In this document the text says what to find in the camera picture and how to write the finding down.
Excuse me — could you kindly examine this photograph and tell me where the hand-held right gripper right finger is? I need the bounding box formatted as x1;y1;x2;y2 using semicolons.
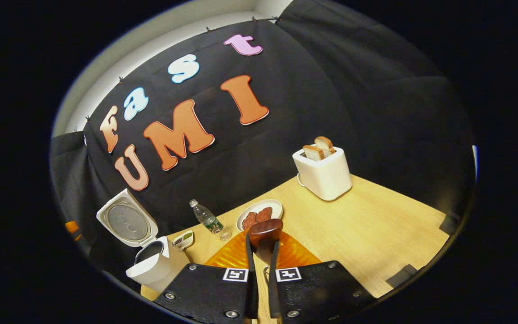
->
268;230;376;323

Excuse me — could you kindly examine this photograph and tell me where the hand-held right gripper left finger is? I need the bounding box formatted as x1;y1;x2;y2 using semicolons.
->
153;230;259;323

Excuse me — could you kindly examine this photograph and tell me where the white rice cooker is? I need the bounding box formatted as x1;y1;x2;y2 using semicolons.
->
96;189;192;293

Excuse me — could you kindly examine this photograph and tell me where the brown wooden spoon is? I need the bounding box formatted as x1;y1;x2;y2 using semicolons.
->
249;219;284;264

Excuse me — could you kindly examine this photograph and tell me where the clear plastic water bottle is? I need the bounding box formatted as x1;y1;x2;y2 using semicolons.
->
189;199;232;242

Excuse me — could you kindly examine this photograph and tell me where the small white dish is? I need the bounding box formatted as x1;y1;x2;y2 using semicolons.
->
172;230;194;251

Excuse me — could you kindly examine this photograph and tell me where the white oval plate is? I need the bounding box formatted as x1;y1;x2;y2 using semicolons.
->
237;199;283;232

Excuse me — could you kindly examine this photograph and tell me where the white toaster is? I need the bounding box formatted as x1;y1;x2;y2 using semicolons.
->
292;146;353;202

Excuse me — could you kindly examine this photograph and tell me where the black table edge block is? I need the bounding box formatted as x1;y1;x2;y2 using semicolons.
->
439;211;460;235
386;264;418;288

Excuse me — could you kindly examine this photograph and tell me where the black backdrop cloth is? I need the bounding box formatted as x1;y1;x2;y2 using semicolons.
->
50;0;475;288

